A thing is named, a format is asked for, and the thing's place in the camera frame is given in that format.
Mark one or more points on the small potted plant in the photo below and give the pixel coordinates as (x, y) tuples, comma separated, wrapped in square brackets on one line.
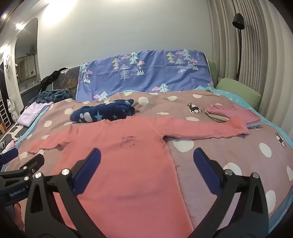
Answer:
[(31, 50)]

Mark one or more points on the black garment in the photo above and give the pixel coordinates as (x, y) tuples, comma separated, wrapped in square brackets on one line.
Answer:
[(51, 77)]

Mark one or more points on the dark branch-print panel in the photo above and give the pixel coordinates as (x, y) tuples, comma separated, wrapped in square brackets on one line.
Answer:
[(68, 82)]

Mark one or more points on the black white patterned cloth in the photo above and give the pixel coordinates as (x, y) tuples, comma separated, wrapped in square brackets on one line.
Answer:
[(13, 135)]

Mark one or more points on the dark blue fluffy blanket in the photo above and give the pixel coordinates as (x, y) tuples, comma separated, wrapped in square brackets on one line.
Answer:
[(55, 95)]

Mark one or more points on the black floor lamp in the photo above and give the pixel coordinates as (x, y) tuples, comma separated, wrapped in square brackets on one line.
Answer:
[(238, 20)]

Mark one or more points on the stack of folded pink clothes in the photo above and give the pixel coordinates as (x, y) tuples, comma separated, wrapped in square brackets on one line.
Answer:
[(231, 113)]

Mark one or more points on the purple patterned pillow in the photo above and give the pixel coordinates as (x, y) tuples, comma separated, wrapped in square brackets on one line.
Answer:
[(148, 75)]

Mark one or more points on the pink long-sleeve garment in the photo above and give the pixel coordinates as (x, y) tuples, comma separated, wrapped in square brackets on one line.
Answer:
[(119, 183)]

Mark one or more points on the white cat figurine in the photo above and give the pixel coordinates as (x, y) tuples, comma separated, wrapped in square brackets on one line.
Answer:
[(12, 109)]

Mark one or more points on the green pillow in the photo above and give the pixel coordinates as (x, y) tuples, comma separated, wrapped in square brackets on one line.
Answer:
[(212, 71), (238, 90)]

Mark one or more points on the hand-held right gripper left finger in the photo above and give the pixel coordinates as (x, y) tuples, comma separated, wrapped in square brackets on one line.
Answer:
[(89, 165)]

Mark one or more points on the white pleated curtain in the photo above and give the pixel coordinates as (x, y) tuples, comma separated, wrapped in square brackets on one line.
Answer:
[(263, 45)]

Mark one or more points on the pink polka-dot blanket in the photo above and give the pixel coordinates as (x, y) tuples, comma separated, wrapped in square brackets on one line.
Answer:
[(206, 146)]

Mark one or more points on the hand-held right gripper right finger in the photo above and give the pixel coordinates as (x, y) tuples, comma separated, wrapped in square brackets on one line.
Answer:
[(204, 166)]

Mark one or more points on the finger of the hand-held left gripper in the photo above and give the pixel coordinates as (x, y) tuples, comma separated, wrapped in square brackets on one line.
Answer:
[(32, 163), (9, 155)]

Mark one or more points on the navy star-print garment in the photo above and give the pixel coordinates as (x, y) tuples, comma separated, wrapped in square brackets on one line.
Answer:
[(98, 114)]

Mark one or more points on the lavender cloth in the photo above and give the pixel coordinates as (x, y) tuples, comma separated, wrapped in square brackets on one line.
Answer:
[(34, 112)]

